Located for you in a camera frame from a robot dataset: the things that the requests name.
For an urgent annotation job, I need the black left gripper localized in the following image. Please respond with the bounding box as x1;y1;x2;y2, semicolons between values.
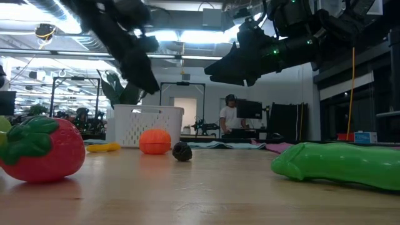
90;18;161;94

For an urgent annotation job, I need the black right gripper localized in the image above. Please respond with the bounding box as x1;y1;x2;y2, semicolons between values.
204;17;319;88

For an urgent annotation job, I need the yellow toy banana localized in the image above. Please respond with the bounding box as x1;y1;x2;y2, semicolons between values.
86;142;122;153

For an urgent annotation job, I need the dark toy blackberry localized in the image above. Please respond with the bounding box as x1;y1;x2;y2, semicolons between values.
172;141;193;163

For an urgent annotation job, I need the green toy cucumber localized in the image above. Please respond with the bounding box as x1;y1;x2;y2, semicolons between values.
271;142;400;191

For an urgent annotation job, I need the black monitor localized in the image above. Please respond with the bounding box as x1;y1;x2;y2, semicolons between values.
236;99;263;119
0;90;17;116

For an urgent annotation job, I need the person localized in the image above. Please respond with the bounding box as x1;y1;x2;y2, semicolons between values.
219;93;248;139
74;107;91;132

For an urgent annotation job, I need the long ceiling light bar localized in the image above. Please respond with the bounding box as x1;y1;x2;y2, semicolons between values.
146;53;224;62

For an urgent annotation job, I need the white perforated plastic basket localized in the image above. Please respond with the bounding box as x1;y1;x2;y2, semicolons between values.
112;104;185;148

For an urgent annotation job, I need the black upright panel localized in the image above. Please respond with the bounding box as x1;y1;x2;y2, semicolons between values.
269;102;309;142

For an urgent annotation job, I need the ribbed orange toy tangerine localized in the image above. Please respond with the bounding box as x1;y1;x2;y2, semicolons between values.
138;129;173;155

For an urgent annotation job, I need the purple cloth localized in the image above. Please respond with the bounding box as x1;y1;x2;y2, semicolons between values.
251;139;301;154

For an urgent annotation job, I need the small background green plant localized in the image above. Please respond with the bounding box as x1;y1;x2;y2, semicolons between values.
29;104;48;117

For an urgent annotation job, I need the large red toy strawberry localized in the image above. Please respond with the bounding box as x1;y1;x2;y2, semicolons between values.
0;116;86;184

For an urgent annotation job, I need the red bin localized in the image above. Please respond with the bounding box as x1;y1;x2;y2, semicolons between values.
336;132;356;142

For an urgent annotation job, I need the blue cardboard box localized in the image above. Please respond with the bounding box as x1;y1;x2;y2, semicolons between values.
354;131;378;144

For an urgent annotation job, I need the light green toy vegetable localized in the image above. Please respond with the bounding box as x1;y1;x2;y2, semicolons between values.
0;115;13;147

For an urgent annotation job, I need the black metal gantry frame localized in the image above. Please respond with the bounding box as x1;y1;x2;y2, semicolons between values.
159;81;206;143
49;76;101;121

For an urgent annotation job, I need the yellow cable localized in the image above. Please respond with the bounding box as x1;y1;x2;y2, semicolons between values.
345;46;357;141

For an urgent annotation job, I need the black vertical post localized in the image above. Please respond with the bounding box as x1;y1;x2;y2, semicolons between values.
387;27;400;143

